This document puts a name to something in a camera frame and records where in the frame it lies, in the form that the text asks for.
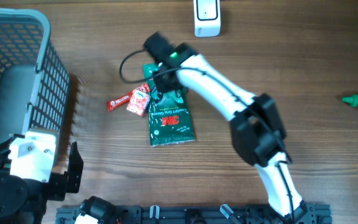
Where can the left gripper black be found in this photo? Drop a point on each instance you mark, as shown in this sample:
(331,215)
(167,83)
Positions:
(70,180)

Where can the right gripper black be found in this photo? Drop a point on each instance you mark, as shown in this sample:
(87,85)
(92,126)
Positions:
(163,86)

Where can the red packet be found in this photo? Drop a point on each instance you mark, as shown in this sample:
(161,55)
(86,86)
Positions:
(138,102)

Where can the green 3M gloves packet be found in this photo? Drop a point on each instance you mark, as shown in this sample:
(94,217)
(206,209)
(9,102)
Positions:
(170,121)

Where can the red stick sachet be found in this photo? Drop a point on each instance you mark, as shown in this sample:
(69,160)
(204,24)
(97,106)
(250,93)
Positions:
(122,100)

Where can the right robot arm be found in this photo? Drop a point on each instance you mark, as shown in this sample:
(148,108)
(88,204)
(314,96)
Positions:
(257,131)

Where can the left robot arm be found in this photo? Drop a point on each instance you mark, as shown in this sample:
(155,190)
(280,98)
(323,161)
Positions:
(27,181)

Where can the white barcode scanner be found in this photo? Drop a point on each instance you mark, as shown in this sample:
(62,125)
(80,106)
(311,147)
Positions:
(207,18)

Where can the grey plastic mesh basket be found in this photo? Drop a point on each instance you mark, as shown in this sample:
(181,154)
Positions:
(34,84)

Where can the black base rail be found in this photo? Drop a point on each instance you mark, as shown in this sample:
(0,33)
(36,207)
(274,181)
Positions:
(308,213)

